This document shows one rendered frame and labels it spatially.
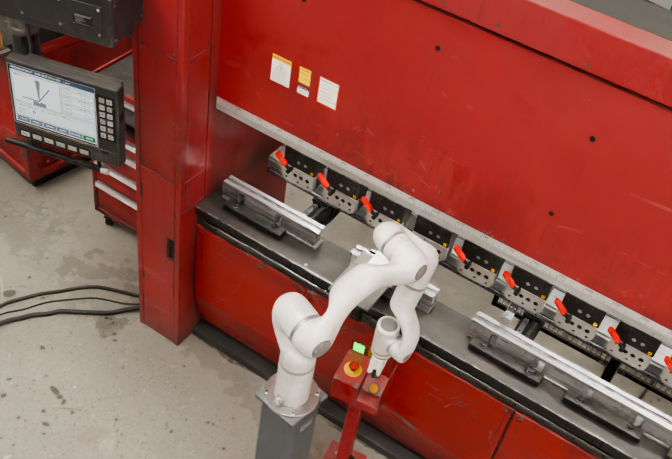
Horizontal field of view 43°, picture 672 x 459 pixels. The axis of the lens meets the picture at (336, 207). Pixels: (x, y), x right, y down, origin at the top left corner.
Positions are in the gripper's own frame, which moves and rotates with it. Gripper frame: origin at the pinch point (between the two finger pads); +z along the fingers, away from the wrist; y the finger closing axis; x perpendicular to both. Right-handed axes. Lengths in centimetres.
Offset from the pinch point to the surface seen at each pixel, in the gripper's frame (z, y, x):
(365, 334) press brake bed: 16.0, -25.6, -13.3
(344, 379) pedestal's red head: 6.1, 4.3, -10.6
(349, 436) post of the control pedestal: 46.2, 3.2, -3.9
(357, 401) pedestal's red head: 14.1, 5.9, -3.4
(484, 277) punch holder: -34, -35, 24
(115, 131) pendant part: -56, -13, -120
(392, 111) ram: -83, -47, -26
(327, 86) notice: -80, -50, -53
